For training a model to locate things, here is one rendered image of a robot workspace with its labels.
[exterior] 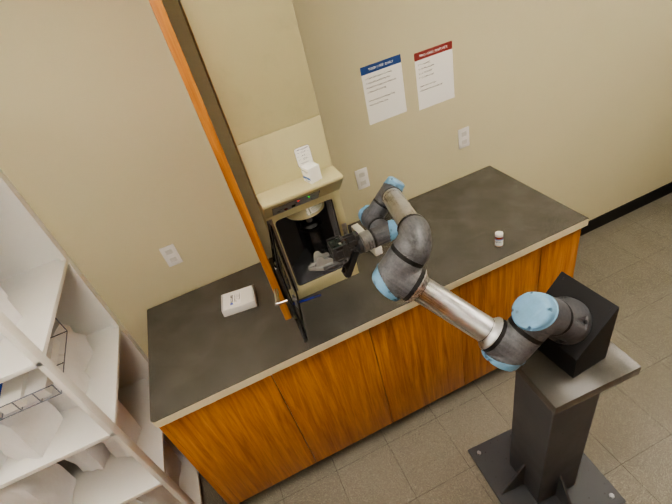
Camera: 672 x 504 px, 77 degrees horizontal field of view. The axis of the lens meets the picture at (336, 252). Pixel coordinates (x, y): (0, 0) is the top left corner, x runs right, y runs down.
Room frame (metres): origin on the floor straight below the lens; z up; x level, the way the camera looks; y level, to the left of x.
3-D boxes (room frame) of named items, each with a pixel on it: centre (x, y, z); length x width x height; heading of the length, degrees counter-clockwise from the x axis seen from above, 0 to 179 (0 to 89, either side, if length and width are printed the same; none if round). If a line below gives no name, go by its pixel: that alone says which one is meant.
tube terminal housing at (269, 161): (1.60, 0.10, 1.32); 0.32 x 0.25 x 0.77; 103
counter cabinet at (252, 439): (1.58, -0.08, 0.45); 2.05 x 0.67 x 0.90; 103
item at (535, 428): (0.83, -0.65, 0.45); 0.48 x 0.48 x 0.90; 10
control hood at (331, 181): (1.42, 0.07, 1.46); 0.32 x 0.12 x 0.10; 103
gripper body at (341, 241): (1.24, -0.04, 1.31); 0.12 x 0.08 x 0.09; 103
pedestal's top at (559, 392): (0.83, -0.65, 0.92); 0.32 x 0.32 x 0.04; 10
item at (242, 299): (1.53, 0.50, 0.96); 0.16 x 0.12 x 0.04; 94
